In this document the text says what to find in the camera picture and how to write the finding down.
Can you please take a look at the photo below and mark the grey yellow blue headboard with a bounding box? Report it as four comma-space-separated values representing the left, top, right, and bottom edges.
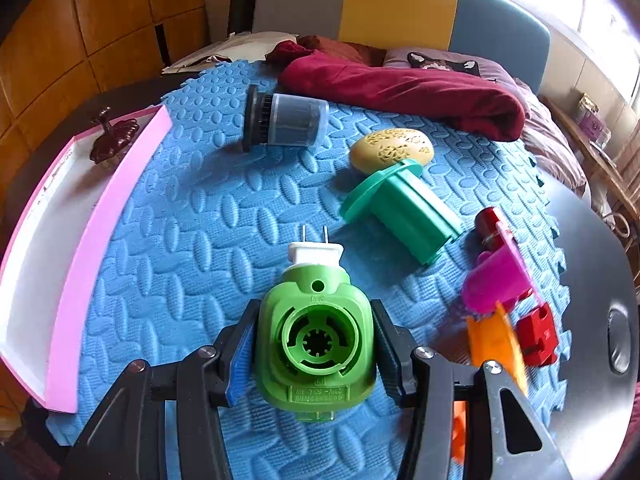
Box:
252, 0, 550, 90

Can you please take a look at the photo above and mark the dark red blanket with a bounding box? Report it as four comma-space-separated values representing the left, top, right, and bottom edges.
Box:
265, 40, 526, 142

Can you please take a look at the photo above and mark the black clear filter canister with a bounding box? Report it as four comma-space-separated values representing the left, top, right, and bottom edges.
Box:
241, 84, 330, 152

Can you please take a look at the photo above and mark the magenta plastic cup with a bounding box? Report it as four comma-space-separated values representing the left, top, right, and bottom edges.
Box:
461, 240, 535, 315

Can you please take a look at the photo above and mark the wooden wardrobe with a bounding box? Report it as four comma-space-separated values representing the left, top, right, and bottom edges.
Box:
1, 0, 207, 188

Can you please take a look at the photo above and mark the purple box on table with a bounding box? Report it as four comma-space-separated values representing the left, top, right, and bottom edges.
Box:
573, 93, 611, 150

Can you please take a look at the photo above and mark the red metal flashlight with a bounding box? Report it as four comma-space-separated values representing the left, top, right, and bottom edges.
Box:
474, 207, 513, 252

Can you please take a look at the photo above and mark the mauve striped duvet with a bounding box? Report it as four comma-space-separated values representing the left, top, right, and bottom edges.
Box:
514, 78, 590, 200

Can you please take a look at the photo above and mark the rust red cushion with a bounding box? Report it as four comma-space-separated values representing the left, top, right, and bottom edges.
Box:
296, 35, 386, 67

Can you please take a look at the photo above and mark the green plug-in device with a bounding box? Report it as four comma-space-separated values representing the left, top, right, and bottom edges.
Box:
255, 228, 376, 422

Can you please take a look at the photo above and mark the orange toy block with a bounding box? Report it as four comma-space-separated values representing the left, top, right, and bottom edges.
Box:
451, 301, 528, 465

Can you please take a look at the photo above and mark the yellow perforated oval case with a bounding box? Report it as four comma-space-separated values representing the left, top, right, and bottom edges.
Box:
349, 128, 435, 174

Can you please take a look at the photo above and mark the pink white cardboard tray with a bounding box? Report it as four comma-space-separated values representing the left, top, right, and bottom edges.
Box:
1, 105, 172, 414

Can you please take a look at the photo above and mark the blue foam puzzle mat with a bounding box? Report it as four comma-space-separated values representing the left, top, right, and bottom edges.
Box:
48, 62, 570, 479

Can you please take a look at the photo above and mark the wooden side table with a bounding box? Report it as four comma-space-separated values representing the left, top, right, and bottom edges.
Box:
540, 96, 639, 224

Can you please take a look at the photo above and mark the teal plastic spool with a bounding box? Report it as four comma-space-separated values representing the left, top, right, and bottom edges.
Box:
340, 158, 463, 266

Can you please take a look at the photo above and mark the beige folded cloth bag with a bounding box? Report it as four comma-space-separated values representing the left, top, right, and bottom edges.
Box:
162, 32, 297, 75

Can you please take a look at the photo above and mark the purple cat pillow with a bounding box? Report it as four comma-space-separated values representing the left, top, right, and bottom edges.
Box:
383, 47, 514, 84

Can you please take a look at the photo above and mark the red puzzle piece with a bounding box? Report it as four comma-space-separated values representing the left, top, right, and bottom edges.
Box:
515, 302, 559, 367

